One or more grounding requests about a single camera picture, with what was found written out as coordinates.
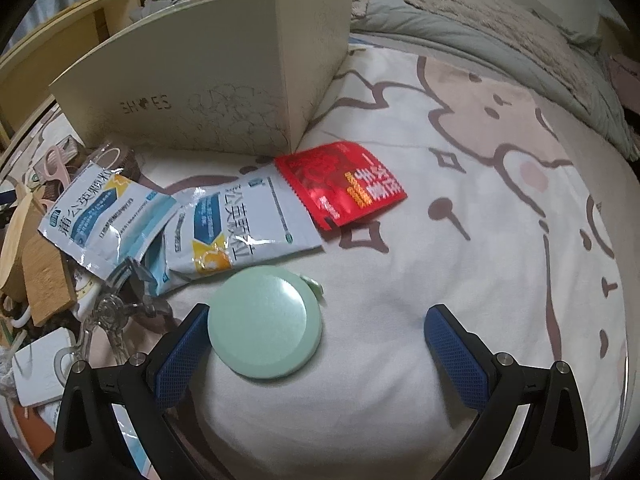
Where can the wooden shelf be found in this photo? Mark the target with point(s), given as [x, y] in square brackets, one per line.
[60, 25]

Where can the beige textured pillow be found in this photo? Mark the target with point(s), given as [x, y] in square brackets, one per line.
[490, 15]

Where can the white headboard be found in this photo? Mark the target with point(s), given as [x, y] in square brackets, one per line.
[575, 17]

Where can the brown leather wallet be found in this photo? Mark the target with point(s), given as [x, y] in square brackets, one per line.
[32, 435]

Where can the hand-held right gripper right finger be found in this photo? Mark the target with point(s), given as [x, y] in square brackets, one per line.
[455, 360]

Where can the clear plastic hair clip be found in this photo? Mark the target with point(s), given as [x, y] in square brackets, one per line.
[112, 310]

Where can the white shoe box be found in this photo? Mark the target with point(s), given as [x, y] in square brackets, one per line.
[200, 85]

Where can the printed cartoon blanket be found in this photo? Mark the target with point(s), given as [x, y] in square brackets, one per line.
[450, 260]

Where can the green round compact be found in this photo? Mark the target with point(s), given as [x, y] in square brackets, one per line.
[265, 325]

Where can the white power bank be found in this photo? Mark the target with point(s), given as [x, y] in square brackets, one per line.
[40, 365]

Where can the engraved wooden block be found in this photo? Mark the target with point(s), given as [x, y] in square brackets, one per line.
[47, 280]

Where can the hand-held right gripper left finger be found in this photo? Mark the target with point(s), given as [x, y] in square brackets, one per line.
[180, 360]

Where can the pink clothes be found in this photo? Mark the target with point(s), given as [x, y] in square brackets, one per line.
[625, 77]

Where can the red foil packet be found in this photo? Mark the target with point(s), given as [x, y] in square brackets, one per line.
[340, 185]

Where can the oval wooden box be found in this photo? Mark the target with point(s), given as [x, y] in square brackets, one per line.
[17, 255]

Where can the white blue sachet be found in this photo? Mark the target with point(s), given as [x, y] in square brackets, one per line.
[95, 220]
[225, 230]

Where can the grey duvet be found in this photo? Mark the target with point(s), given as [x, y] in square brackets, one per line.
[575, 90]

